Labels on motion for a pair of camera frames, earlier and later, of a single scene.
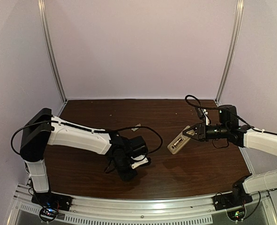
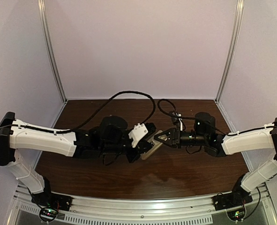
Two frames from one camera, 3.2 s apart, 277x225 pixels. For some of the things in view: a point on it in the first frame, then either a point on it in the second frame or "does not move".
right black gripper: x=201 y=131 to x=175 y=137
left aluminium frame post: x=42 y=12 does not move
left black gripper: x=126 y=172 to x=138 y=148
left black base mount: x=50 y=203 does not move
